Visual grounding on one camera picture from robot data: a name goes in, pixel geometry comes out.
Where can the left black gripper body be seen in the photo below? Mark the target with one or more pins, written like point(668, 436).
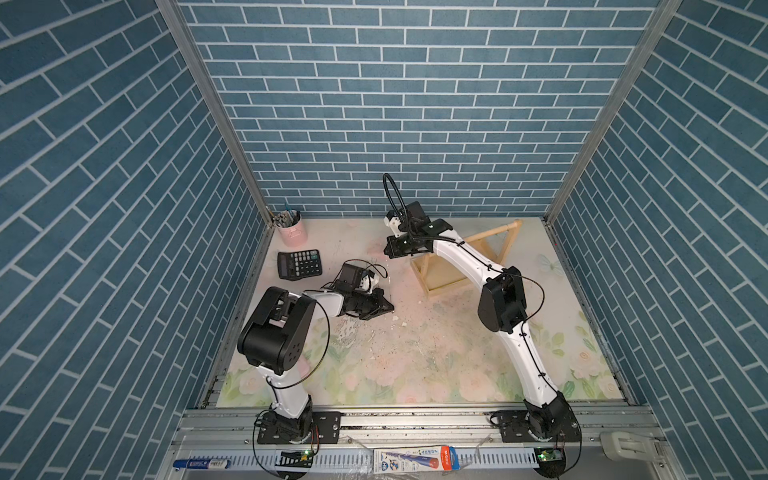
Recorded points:
point(364, 304)

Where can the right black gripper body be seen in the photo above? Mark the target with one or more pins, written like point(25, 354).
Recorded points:
point(402, 248)

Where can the wooden jewelry display stand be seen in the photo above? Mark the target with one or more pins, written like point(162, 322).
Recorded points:
point(457, 262)

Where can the black desk calculator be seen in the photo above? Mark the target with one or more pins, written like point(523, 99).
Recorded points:
point(294, 266)

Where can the pink pen holder cup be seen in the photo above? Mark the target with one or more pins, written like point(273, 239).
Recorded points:
point(294, 236)

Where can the pens in pink cup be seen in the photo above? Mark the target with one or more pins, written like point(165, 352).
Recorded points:
point(286, 218)

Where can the red blue packaged box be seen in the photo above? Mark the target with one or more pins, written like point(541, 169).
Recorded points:
point(441, 458)

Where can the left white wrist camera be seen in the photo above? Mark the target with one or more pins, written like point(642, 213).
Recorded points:
point(373, 273)

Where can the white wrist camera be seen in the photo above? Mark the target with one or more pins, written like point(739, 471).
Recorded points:
point(394, 224)
point(373, 273)

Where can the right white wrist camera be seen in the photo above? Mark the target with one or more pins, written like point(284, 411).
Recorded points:
point(394, 224)

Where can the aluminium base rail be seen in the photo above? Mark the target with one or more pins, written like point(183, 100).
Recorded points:
point(492, 442)

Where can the white plastic bracket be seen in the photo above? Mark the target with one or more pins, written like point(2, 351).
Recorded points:
point(622, 445)

